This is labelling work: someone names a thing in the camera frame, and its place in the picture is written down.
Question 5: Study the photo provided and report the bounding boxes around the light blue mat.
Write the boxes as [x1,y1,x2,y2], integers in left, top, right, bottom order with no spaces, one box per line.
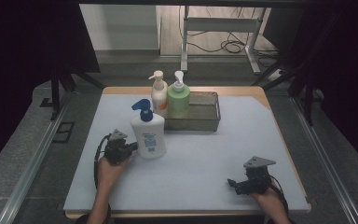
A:
[63,93,311,215]

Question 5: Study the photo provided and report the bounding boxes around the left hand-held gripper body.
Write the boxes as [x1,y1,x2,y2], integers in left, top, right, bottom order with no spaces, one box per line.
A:
[103,129,131,165]

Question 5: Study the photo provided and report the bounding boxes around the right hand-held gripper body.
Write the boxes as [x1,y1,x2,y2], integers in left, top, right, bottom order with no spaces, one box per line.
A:
[242,156,277,196]

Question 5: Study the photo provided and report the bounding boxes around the white bottle with blue pump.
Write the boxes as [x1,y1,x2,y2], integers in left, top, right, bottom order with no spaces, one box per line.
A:
[130,98,168,160]

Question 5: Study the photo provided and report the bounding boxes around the green bottle with white pump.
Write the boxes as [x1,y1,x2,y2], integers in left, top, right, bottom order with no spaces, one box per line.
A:
[167,70,191,119]

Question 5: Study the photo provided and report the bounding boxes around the person's right hand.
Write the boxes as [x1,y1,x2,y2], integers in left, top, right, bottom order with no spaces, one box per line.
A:
[251,186,283,214]

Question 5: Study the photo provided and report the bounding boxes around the black floor cables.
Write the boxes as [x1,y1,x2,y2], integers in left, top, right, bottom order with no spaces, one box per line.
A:
[180,6,282,68]

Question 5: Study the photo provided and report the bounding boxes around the cream pump bottle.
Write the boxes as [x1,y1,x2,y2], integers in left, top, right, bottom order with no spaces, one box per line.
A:
[148,70,170,119]

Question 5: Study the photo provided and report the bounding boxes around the white desk frame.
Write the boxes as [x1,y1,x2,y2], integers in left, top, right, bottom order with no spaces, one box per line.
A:
[180,5,267,76]

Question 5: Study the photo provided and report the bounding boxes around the wooden table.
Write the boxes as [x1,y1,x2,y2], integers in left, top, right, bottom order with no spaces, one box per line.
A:
[64,86,312,220]

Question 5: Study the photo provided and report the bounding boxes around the black curtain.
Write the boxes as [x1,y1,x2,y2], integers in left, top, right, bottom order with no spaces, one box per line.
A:
[262,0,358,178]
[0,0,101,176]

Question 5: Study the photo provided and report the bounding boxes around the white cabinet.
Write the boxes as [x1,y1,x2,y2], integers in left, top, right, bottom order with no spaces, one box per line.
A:
[78,3,162,52]

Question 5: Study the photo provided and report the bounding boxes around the person's left hand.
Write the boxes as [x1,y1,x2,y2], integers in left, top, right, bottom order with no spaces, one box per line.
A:
[97,155,131,189]

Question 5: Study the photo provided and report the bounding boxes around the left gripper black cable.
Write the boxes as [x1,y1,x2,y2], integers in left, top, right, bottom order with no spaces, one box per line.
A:
[93,133,112,220]

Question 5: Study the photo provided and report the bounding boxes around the white power strip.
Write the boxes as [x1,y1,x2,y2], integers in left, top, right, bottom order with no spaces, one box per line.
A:
[267,68,285,83]

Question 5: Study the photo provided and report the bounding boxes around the metal mesh basket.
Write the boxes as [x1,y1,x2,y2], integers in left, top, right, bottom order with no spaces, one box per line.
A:
[163,91,222,132]

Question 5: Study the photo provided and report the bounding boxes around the black metal stand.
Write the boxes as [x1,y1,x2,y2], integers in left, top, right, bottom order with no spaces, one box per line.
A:
[39,62,106,121]
[251,12,325,126]

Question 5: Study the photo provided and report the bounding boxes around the aluminium rail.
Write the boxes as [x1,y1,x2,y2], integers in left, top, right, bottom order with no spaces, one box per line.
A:
[289,96,358,224]
[0,92,73,224]

